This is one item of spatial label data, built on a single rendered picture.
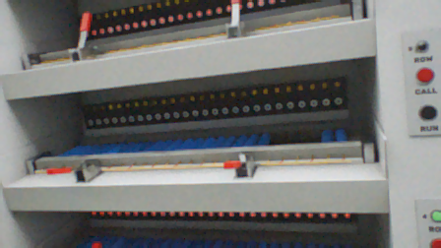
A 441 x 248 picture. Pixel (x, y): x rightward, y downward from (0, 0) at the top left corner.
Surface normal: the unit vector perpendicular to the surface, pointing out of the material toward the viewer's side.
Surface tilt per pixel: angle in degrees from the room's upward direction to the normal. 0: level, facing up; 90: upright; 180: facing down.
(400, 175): 90
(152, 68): 108
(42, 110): 90
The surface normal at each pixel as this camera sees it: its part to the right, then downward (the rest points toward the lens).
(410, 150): -0.29, -0.03
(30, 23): 0.95, -0.07
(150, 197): -0.26, 0.28
